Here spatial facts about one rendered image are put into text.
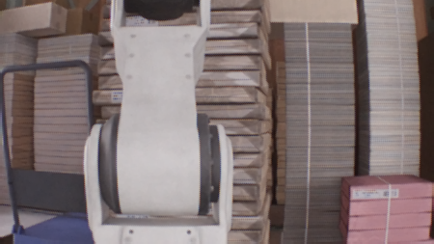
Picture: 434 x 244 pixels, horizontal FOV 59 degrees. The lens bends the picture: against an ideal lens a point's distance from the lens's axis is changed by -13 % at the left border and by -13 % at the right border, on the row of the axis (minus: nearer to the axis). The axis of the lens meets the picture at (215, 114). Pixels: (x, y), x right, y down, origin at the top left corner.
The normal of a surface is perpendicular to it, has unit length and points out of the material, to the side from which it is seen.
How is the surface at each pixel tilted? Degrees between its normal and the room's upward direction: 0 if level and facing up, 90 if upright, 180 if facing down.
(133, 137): 58
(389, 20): 90
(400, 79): 90
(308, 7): 90
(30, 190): 99
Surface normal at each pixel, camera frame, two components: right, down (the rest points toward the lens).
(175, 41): 0.09, -0.62
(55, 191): -0.18, 0.13
